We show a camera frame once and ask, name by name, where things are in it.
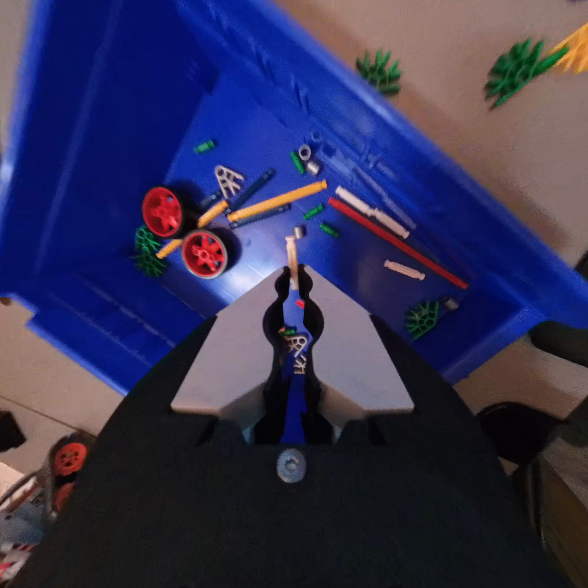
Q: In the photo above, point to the long yellow toy rod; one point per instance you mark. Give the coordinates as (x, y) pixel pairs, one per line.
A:
(213, 212)
(275, 201)

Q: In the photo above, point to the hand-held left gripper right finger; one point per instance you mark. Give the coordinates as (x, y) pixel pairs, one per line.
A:
(363, 367)

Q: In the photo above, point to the white toy rod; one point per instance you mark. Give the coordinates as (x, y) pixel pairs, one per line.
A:
(404, 270)
(291, 257)
(372, 211)

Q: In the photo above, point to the black chair base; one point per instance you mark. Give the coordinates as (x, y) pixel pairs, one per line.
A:
(519, 432)

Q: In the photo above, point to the red toy wheel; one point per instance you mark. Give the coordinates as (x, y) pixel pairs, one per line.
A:
(70, 459)

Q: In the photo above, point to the blue plastic bin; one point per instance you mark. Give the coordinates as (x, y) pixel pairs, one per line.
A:
(115, 115)

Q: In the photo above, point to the red wheel black tyre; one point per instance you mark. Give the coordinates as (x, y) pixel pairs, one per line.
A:
(204, 255)
(161, 212)

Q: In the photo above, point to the long red toy rod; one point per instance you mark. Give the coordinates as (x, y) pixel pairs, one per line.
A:
(397, 242)

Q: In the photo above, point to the short green toy rod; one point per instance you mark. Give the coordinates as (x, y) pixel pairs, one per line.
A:
(297, 162)
(329, 229)
(204, 146)
(313, 212)

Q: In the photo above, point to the dark blue toy rod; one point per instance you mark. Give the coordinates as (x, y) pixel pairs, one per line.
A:
(259, 216)
(252, 189)

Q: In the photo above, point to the grey toy connector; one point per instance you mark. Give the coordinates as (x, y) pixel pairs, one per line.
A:
(228, 181)
(297, 351)

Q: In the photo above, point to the grey toy spacer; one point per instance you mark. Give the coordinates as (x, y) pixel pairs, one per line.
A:
(299, 232)
(451, 303)
(305, 152)
(313, 168)

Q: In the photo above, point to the yellow toy connector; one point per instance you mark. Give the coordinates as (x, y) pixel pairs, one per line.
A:
(574, 50)

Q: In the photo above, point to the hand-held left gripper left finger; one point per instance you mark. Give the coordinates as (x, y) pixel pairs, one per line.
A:
(225, 367)

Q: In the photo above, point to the green toy connector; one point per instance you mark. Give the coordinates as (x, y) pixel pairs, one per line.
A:
(421, 320)
(517, 69)
(379, 72)
(147, 240)

